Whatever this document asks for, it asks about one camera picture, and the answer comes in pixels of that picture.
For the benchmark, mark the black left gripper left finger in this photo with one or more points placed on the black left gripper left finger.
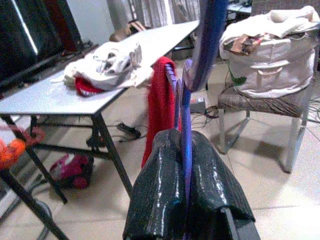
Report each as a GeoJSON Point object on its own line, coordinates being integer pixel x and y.
{"type": "Point", "coordinates": [155, 190]}

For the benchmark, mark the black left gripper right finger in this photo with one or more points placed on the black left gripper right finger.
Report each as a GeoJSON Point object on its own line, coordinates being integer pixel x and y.
{"type": "Point", "coordinates": [215, 190]}

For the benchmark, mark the red knit garment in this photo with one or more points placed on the red knit garment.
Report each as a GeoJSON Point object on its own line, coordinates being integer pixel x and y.
{"type": "Point", "coordinates": [160, 105]}

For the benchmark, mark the white shirt black stripes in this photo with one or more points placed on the white shirt black stripes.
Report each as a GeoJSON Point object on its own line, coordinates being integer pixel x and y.
{"type": "Point", "coordinates": [287, 20]}

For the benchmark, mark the red plastic hanger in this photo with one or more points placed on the red plastic hanger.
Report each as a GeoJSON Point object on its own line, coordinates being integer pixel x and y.
{"type": "Point", "coordinates": [37, 135]}

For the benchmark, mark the orange plastic hanger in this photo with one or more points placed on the orange plastic hanger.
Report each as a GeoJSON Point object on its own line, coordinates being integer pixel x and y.
{"type": "Point", "coordinates": [11, 152]}

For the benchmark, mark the black power strip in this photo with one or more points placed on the black power strip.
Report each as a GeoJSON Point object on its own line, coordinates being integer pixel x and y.
{"type": "Point", "coordinates": [128, 130]}

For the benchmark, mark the dark red bag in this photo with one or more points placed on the dark red bag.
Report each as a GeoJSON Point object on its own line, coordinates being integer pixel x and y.
{"type": "Point", "coordinates": [72, 172]}

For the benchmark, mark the black adapter box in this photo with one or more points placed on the black adapter box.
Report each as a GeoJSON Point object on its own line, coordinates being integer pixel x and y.
{"type": "Point", "coordinates": [198, 106]}

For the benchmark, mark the brown checkered chair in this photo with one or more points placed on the brown checkered chair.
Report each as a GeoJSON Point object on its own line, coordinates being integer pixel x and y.
{"type": "Point", "coordinates": [250, 102]}

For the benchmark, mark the small red garment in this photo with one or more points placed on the small red garment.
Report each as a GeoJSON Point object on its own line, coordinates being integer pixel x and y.
{"type": "Point", "coordinates": [85, 88]}

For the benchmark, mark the white folded garment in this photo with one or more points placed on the white folded garment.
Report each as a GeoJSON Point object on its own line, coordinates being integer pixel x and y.
{"type": "Point", "coordinates": [275, 75]}

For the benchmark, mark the white grey crumpled garment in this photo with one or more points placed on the white grey crumpled garment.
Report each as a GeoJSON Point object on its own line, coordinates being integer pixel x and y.
{"type": "Point", "coordinates": [112, 65]}

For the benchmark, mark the grey folding table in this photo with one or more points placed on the grey folding table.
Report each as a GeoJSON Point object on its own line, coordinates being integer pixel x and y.
{"type": "Point", "coordinates": [50, 97]}

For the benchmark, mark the brown plaid garment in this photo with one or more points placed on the brown plaid garment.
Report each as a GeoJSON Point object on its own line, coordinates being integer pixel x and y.
{"type": "Point", "coordinates": [246, 43]}

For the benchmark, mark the grey curtain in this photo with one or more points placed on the grey curtain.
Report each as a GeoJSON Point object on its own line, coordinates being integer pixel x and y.
{"type": "Point", "coordinates": [155, 12]}

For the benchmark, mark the black television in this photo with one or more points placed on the black television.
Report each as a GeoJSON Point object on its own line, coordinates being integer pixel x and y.
{"type": "Point", "coordinates": [20, 32]}

